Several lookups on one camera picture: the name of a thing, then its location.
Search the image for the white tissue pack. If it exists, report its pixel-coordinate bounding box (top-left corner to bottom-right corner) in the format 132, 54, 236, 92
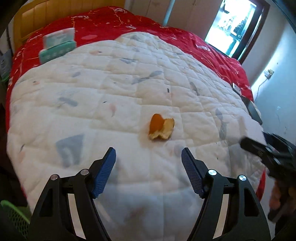
43, 28, 75, 50

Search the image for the window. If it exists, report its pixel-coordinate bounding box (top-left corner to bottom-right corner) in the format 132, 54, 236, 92
205, 0, 270, 63

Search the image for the blue paper bag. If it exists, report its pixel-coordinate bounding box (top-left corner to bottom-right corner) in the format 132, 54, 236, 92
0, 50, 11, 80

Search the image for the person's right hand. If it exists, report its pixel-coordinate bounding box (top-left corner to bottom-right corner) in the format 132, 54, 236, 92
269, 180, 287, 210

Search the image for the white wardrobe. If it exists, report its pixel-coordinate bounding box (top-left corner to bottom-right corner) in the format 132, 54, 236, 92
125, 0, 222, 40

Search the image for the wooden headboard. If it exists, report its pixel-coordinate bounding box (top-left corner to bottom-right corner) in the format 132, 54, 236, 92
13, 0, 125, 49

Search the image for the red patterned bedspread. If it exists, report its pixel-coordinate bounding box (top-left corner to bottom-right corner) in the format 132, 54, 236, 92
6, 6, 265, 197

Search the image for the wall socket with cable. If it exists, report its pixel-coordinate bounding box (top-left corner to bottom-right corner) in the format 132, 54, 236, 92
254, 69, 274, 101

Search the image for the orange peel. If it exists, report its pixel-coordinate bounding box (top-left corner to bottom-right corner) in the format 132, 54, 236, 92
149, 113, 175, 140

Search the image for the green plastic waste basket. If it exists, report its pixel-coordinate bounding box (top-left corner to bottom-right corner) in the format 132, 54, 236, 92
1, 200, 30, 240

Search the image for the teal tissue box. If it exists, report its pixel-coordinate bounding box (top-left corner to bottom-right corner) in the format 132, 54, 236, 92
39, 41, 77, 64

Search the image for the white quilted blanket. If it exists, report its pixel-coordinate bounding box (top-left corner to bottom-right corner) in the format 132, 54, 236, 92
8, 32, 264, 240

